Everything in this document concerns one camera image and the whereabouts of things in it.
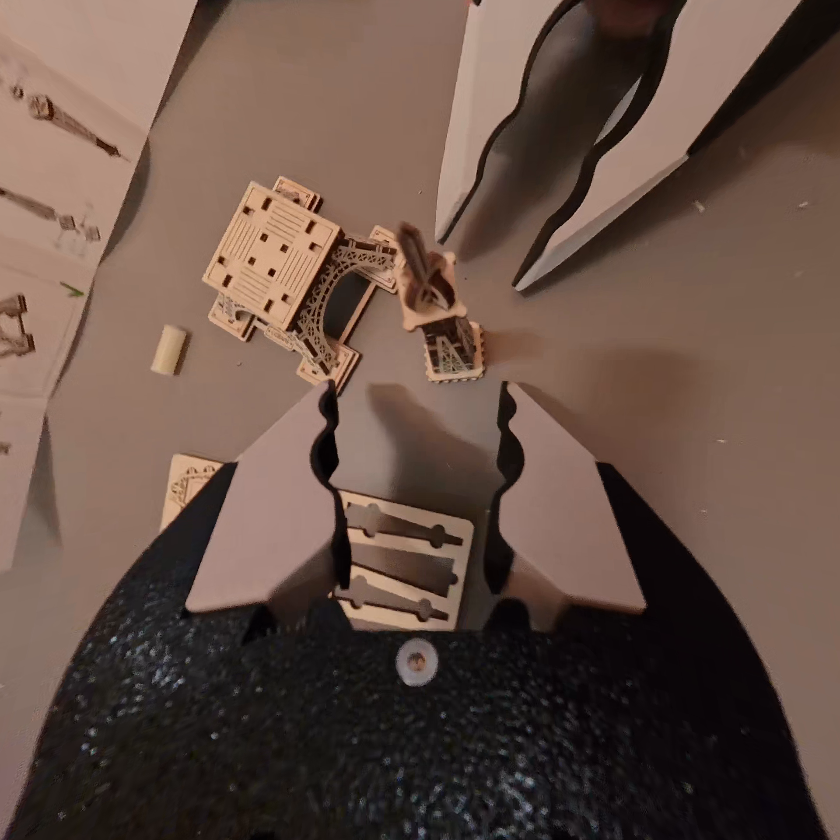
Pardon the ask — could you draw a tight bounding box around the wooden tower model spire section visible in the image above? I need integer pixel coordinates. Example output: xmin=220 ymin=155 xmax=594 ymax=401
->
xmin=395 ymin=222 xmax=490 ymax=383

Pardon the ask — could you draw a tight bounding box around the grey desk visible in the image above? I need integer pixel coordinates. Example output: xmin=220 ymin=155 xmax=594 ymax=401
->
xmin=0 ymin=0 xmax=840 ymax=840

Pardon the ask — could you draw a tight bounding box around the paper instruction sheet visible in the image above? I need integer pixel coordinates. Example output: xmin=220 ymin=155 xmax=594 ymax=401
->
xmin=0 ymin=0 xmax=200 ymax=573

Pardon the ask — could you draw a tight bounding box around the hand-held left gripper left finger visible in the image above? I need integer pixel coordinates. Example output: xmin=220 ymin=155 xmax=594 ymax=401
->
xmin=184 ymin=378 xmax=352 ymax=618

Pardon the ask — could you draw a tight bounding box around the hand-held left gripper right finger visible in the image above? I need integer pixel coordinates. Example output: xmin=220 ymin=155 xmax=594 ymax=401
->
xmin=482 ymin=381 xmax=648 ymax=632

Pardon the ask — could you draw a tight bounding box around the small cream wax piece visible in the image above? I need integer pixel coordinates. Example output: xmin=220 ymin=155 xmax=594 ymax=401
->
xmin=150 ymin=323 xmax=189 ymax=377

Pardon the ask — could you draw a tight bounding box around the wooden sheet with arch parts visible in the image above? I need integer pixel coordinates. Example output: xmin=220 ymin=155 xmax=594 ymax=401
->
xmin=159 ymin=453 xmax=225 ymax=534

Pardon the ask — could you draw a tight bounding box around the wooden sheet with spire cut-outs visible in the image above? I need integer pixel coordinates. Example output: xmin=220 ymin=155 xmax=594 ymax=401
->
xmin=330 ymin=489 xmax=475 ymax=633

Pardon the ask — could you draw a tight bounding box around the wooden tower model base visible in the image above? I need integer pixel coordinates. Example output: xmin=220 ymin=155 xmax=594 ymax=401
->
xmin=201 ymin=176 xmax=403 ymax=388

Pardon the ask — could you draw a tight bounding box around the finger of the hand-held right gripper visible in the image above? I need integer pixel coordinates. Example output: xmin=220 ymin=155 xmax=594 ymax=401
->
xmin=511 ymin=0 xmax=807 ymax=294
xmin=435 ymin=0 xmax=581 ymax=245

